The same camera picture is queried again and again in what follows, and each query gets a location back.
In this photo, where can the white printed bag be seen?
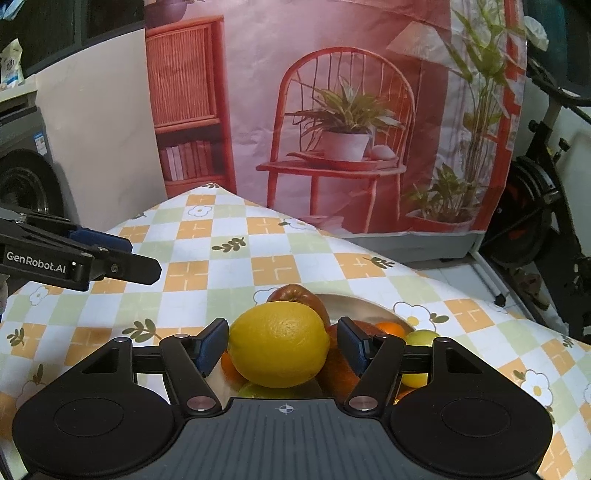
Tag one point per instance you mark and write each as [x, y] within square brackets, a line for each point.
[11, 64]

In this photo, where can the white plastic bag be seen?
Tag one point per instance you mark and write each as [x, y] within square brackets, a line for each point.
[538, 32]

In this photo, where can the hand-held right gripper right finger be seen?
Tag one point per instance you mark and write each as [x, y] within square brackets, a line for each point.
[351, 345]

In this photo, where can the pink printed backdrop cloth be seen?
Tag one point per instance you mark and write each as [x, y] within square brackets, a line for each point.
[277, 37]

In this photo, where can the small yellow lemon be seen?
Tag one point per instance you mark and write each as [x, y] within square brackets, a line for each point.
[422, 339]

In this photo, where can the large yellow lemon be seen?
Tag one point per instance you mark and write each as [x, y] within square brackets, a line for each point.
[277, 346]

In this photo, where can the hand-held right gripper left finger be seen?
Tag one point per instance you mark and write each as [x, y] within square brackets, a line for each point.
[213, 345]

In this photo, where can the green apple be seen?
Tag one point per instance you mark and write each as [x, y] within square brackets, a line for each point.
[258, 392]

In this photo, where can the dark window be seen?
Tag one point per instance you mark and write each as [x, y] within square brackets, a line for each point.
[568, 37]

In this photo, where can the white board panel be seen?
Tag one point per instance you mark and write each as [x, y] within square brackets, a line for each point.
[101, 138]

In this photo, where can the red streaked apple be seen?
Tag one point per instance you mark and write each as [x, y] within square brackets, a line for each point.
[307, 297]

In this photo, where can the checkered floral tablecloth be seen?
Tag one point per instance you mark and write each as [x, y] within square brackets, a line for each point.
[323, 258]

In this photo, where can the brown slipper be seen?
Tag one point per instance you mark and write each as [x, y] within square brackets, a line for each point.
[531, 290]

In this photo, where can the small orange mandarin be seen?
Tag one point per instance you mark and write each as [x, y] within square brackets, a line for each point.
[228, 364]
[391, 328]

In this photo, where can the grey washing machine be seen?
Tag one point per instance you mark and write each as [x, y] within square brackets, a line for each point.
[27, 184]

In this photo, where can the black exercise bike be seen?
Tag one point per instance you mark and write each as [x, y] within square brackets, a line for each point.
[531, 198]

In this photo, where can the beige round plate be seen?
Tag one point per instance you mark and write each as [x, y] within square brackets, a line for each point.
[355, 307]

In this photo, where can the large orange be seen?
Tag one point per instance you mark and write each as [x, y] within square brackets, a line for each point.
[333, 376]

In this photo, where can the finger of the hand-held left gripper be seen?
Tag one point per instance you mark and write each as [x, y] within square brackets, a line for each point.
[101, 240]
[134, 267]

